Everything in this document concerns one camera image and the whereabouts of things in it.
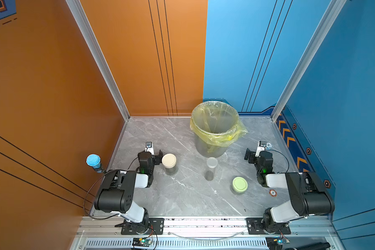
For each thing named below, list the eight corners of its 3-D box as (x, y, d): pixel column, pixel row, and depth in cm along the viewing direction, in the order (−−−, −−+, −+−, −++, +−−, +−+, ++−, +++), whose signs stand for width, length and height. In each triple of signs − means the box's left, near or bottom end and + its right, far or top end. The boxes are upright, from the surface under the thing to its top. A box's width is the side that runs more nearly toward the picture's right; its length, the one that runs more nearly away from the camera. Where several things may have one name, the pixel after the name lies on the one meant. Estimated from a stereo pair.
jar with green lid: (231, 194, 85) (234, 190, 79) (229, 181, 90) (231, 176, 84) (245, 194, 85) (249, 190, 79) (243, 181, 90) (246, 176, 84)
